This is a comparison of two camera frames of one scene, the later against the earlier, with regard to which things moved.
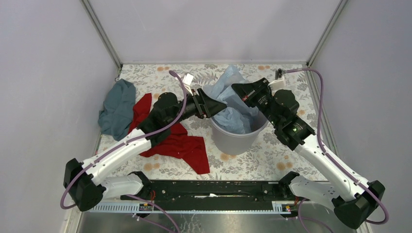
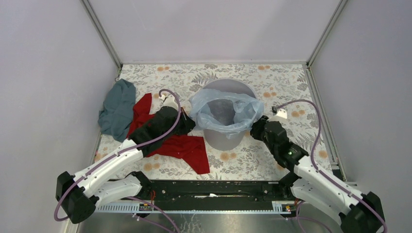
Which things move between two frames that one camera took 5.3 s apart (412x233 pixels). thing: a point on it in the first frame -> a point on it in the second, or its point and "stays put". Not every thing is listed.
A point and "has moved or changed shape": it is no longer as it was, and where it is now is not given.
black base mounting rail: x=214 y=193 stays put
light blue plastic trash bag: x=238 y=116 has moved or changed shape
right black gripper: x=248 y=91 -> x=257 y=126
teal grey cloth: x=114 y=119 stays put
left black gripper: x=208 y=107 -> x=188 y=123
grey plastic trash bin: x=233 y=142 -> x=223 y=142
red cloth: x=178 y=144 stays put
